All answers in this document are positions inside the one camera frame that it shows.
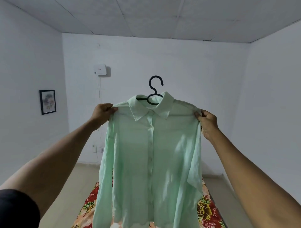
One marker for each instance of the person's right hand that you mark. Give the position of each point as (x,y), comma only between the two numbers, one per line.
(210,125)

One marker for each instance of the person's left hand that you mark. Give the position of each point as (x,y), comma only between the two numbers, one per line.
(101,114)

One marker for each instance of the person's right thumb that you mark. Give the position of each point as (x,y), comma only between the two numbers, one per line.
(197,116)

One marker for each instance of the person's left thumb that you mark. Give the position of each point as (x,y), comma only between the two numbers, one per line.
(113,110)

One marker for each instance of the black plastic clothes hanger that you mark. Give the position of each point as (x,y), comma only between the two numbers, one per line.
(154,92)

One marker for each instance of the mint green button shirt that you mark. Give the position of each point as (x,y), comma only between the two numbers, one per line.
(150,159)

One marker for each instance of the person's left forearm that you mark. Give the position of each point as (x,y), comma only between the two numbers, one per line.
(47,164)

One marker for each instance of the person's right forearm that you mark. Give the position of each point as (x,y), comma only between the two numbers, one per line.
(256,180)

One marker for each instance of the black framed picture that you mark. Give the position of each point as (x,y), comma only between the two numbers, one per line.
(47,102)

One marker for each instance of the floral patterned bed sheet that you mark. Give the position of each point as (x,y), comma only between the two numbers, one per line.
(209,206)

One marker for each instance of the black shirt sleeve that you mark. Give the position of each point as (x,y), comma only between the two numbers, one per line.
(17,209)

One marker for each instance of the white wall-mounted router box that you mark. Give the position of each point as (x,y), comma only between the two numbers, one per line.
(101,70)

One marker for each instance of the white wall power socket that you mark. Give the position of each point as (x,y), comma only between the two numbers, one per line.
(94,148)

